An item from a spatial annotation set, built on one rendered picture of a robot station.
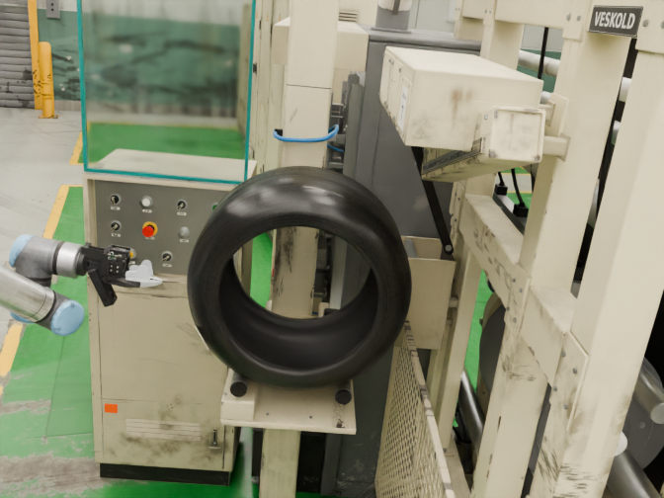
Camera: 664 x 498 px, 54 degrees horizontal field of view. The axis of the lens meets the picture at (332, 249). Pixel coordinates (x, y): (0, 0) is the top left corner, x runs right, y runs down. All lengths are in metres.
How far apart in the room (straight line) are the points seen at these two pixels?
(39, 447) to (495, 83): 2.49
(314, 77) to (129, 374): 1.35
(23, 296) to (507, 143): 1.12
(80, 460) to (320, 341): 1.42
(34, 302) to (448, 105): 1.04
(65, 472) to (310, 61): 1.95
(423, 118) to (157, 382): 1.67
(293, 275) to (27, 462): 1.54
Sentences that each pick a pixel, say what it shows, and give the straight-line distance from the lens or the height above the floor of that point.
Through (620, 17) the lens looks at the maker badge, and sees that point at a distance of 1.24.
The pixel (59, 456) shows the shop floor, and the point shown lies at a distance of 3.11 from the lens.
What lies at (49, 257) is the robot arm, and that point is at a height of 1.21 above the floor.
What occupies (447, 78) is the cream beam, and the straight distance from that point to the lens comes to 1.28.
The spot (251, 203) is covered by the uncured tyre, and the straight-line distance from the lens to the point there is 1.59.
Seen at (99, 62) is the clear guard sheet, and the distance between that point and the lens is 2.30.
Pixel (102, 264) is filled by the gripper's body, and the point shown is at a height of 1.20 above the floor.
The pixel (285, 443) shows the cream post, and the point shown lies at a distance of 2.35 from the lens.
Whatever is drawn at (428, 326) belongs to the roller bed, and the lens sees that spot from 2.05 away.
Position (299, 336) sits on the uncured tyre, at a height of 0.94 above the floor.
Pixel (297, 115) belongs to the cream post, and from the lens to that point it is 1.89.
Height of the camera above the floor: 1.89
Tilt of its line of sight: 21 degrees down
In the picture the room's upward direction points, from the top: 6 degrees clockwise
